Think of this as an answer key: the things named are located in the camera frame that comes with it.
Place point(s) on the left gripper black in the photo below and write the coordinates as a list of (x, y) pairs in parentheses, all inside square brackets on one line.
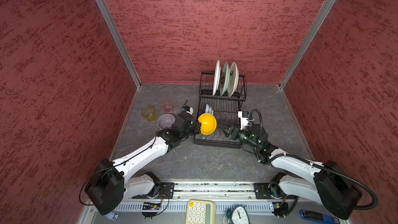
[(196, 125)]

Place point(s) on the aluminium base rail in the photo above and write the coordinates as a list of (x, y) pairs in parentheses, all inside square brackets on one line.
[(170, 206)]

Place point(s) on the amber drinking glass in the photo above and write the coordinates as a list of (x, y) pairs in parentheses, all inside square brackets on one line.
[(149, 113)]

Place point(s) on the white plate blue rim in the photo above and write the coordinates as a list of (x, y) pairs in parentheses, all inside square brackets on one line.
[(217, 75)]

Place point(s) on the cream plate gold rim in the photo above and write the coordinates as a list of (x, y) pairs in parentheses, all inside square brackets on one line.
[(234, 78)]

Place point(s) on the yellow bowl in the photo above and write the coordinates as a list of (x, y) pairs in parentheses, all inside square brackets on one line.
[(208, 124)]

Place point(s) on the blue handled tool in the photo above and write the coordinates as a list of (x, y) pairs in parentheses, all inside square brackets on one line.
[(318, 217)]

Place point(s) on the teal alarm clock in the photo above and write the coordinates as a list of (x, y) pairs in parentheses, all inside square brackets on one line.
[(238, 215)]

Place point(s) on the blue floral white bowl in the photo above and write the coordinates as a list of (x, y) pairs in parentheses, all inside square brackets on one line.
[(208, 109)]

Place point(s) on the small grey cap object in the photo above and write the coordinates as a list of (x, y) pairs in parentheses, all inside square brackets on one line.
[(112, 216)]

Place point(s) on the lavender white bowl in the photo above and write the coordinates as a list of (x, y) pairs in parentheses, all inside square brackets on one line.
[(165, 121)]

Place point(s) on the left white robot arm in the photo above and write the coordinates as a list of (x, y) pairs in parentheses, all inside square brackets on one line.
[(112, 181)]

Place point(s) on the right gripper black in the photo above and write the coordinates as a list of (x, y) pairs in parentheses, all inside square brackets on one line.
[(236, 131)]

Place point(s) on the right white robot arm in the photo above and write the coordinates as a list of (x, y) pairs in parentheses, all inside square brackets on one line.
[(325, 183)]

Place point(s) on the aluminium corner post left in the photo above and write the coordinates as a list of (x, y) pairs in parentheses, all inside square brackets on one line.
[(119, 42)]

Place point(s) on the aluminium corner post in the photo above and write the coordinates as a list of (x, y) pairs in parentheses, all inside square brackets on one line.
[(119, 42), (315, 26)]

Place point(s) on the pink drinking glass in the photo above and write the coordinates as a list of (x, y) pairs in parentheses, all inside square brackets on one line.
[(166, 104)]

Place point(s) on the yellow calculator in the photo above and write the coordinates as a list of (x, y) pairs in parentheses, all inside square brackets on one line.
[(201, 212)]

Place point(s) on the mint green plate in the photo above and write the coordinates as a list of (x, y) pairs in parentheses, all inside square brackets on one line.
[(225, 77)]

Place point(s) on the black wire dish rack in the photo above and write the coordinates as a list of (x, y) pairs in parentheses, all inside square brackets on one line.
[(225, 109)]

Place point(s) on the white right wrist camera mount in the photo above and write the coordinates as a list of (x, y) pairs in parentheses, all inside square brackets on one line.
[(244, 119)]

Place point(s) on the aluminium corner post right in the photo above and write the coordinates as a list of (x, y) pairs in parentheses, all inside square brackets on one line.
[(315, 26)]

